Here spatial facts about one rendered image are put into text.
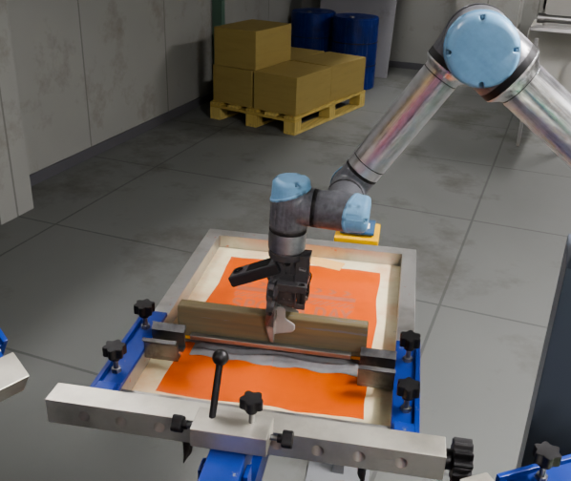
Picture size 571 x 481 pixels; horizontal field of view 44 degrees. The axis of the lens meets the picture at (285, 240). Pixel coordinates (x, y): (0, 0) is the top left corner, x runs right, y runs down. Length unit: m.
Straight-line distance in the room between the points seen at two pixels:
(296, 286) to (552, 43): 5.97
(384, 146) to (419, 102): 0.11
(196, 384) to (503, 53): 0.84
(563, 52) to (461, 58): 6.01
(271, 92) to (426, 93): 5.05
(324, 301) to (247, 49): 4.90
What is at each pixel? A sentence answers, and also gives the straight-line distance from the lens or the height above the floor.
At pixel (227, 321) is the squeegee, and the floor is 1.03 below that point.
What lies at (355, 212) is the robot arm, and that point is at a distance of 1.32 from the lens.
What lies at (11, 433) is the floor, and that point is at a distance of 2.93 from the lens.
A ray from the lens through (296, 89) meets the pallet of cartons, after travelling 6.24.
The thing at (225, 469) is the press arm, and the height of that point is 1.04.
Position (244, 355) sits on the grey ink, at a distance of 1.51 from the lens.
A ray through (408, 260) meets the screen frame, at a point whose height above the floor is 0.99.
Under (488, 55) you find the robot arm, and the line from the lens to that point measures 1.20.
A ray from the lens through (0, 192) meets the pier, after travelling 4.63.
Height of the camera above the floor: 1.82
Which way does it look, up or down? 25 degrees down
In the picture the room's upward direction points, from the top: 2 degrees clockwise
